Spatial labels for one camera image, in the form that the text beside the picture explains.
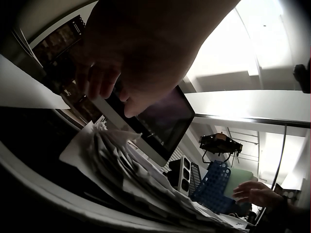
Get dark rounded object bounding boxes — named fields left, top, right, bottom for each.
left=293, top=64, right=311, bottom=94

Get person's left index finger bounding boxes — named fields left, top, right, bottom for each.
left=100, top=69, right=121, bottom=100

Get silver computer monitor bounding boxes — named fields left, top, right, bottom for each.
left=90, top=84, right=195, bottom=167

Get white desk organiser with compartments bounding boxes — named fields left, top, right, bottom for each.
left=178, top=155, right=192, bottom=192

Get dark bookshelf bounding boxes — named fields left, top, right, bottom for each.
left=31, top=15, right=97, bottom=123

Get person's right fingers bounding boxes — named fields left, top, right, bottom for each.
left=232, top=182, right=258, bottom=203

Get thin grey pole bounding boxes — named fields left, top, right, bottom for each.
left=272, top=124, right=287, bottom=191

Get person's left thumb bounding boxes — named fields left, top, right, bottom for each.
left=121, top=89, right=153, bottom=118

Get person's left ring finger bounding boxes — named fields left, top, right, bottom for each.
left=75, top=63, right=90, bottom=94

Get person's left hand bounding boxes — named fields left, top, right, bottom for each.
left=75, top=0, right=243, bottom=118

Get black mesh file holder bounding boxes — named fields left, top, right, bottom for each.
left=190, top=163, right=202, bottom=193

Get white paper sheet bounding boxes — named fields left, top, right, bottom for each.
left=0, top=54, right=71, bottom=109

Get blue perforated plastic basket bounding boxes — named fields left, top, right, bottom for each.
left=189, top=160, right=236, bottom=214

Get person's left middle finger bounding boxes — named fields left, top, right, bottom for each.
left=87, top=64, right=103, bottom=100

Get person's right hand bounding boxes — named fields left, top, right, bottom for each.
left=232, top=181, right=285, bottom=209

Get pile of loose papers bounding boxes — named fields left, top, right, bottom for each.
left=59, top=121, right=246, bottom=230

